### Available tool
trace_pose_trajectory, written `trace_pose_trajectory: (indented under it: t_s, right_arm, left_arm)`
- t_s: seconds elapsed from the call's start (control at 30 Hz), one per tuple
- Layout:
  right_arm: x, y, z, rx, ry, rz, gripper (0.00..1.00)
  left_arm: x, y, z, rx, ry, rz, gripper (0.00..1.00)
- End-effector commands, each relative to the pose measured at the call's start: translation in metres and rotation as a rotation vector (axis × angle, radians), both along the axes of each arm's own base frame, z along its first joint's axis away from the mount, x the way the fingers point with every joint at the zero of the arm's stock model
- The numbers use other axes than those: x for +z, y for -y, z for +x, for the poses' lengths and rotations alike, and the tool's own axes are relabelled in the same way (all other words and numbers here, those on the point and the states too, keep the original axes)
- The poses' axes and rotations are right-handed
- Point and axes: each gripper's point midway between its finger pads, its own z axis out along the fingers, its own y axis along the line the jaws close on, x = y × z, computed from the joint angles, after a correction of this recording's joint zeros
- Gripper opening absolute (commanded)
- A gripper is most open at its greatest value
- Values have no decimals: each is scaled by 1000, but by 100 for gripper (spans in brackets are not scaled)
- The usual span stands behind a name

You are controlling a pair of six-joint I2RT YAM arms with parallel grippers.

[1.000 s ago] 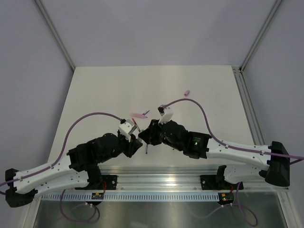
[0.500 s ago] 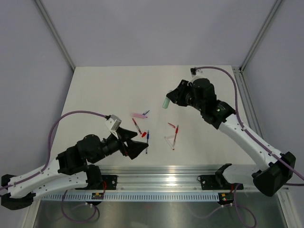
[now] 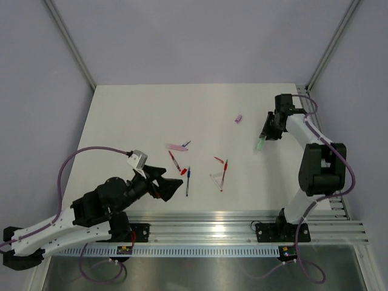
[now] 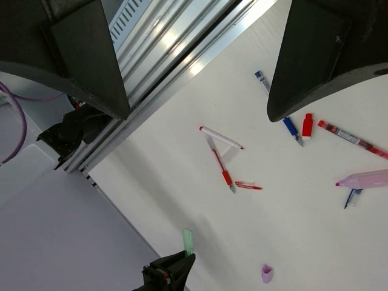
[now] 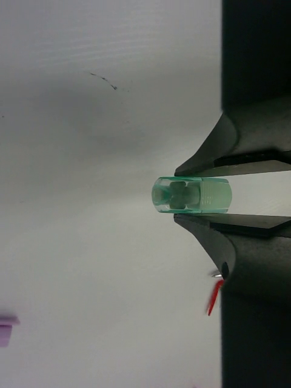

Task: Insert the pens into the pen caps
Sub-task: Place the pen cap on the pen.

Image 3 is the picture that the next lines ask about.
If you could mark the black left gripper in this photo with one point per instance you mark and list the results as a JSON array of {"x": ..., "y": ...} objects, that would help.
[{"x": 167, "y": 187}]

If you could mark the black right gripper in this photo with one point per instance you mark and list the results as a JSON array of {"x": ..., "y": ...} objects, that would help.
[{"x": 265, "y": 128}]

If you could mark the green highlighter pen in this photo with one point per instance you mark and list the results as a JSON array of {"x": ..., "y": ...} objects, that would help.
[{"x": 260, "y": 143}]

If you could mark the red marker pen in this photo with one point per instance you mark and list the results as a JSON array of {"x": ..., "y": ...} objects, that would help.
[{"x": 174, "y": 161}]

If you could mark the blue ballpoint pen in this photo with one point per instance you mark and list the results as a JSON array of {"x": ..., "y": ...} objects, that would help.
[{"x": 188, "y": 181}]

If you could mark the pink highlighter pen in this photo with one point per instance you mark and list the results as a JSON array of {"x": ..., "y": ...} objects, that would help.
[{"x": 179, "y": 148}]

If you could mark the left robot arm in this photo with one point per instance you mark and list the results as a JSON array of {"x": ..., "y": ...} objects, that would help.
[{"x": 97, "y": 216}]

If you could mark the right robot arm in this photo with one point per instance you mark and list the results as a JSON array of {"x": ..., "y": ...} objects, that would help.
[{"x": 294, "y": 212}]

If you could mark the red gel pen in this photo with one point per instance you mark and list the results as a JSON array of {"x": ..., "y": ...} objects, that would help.
[{"x": 223, "y": 175}]

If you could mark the red pen cap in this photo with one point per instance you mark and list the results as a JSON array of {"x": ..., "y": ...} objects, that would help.
[{"x": 219, "y": 160}]

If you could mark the white red marker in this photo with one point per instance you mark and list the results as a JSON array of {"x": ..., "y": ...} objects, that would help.
[{"x": 217, "y": 178}]

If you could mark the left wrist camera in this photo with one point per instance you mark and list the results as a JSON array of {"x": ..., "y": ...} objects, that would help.
[{"x": 136, "y": 159}]

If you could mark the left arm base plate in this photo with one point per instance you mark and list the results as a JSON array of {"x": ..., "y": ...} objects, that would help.
[{"x": 139, "y": 234}]

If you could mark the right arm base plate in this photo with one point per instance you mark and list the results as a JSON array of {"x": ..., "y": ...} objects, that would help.
[{"x": 272, "y": 233}]

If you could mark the right side aluminium rail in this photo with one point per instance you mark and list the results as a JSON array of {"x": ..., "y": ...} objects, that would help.
[{"x": 324, "y": 173}]

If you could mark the white slotted cable duct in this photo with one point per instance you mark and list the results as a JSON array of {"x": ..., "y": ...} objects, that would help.
[{"x": 175, "y": 251}]

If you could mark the aluminium rail base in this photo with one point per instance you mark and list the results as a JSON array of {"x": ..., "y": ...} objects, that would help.
[{"x": 326, "y": 227}]

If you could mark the right aluminium frame post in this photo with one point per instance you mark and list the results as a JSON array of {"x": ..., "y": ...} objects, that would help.
[{"x": 334, "y": 42}]

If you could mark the aluminium frame post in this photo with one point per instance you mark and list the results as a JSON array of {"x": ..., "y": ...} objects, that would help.
[
  {"x": 54, "y": 13},
  {"x": 334, "y": 42}
]

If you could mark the left aluminium frame post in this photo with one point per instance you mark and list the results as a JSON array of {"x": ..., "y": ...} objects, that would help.
[{"x": 54, "y": 13}]

